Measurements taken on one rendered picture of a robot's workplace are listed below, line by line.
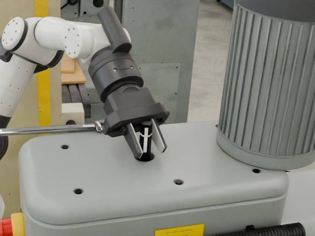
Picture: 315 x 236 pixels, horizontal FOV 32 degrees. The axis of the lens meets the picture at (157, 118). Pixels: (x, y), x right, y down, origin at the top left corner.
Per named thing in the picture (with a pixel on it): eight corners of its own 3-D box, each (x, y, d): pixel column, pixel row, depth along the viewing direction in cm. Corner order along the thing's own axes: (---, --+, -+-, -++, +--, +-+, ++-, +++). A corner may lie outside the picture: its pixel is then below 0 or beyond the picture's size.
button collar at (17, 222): (14, 254, 98) (12, 227, 95) (11, 232, 103) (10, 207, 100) (26, 252, 98) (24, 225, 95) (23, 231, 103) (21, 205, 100)
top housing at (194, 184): (31, 293, 90) (27, 214, 82) (18, 200, 112) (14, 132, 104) (285, 251, 103) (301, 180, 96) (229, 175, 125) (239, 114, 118)
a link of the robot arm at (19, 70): (51, 30, 137) (11, 109, 139) (5, 8, 128) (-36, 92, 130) (71, 43, 128) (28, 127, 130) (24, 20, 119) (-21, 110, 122)
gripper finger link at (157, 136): (164, 146, 97) (150, 117, 99) (159, 155, 99) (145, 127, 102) (172, 144, 97) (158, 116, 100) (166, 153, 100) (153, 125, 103)
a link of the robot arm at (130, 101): (159, 133, 106) (135, 84, 111) (176, 104, 99) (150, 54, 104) (100, 146, 100) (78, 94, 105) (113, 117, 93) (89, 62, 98)
